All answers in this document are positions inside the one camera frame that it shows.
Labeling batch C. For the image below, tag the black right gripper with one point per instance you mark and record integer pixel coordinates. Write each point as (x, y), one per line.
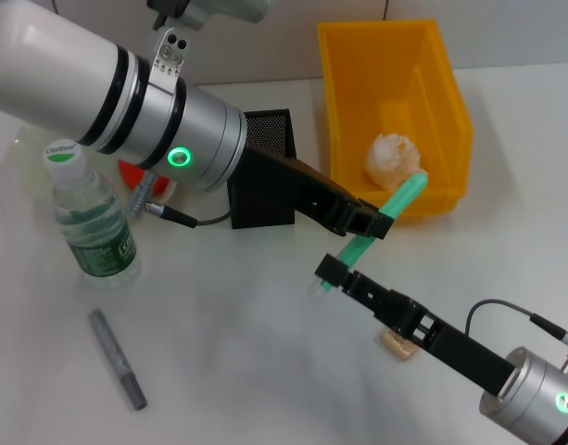
(469, 357)

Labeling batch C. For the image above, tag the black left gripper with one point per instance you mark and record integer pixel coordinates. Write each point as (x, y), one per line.
(288, 185)

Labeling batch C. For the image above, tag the green and white pen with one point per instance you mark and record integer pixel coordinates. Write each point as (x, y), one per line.
(401, 194)

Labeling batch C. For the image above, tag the beige eraser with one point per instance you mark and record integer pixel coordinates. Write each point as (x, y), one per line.
(399, 347)

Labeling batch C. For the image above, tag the white paper ball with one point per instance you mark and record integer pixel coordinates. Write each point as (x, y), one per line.
(390, 160)

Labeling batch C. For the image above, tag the red-orange soft toy orange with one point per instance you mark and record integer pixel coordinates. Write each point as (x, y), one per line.
(130, 174)

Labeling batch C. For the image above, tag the grey marker pen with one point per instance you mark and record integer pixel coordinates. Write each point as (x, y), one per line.
(119, 366)

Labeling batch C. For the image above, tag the clear bottle with green label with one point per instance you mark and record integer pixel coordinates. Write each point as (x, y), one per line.
(98, 232)

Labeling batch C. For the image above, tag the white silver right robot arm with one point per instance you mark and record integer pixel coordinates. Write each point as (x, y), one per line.
(533, 398)

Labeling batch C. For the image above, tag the black mesh pen holder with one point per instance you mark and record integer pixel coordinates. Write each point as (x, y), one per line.
(265, 213)

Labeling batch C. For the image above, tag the yellow plastic bin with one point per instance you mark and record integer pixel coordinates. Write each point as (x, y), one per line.
(357, 92)

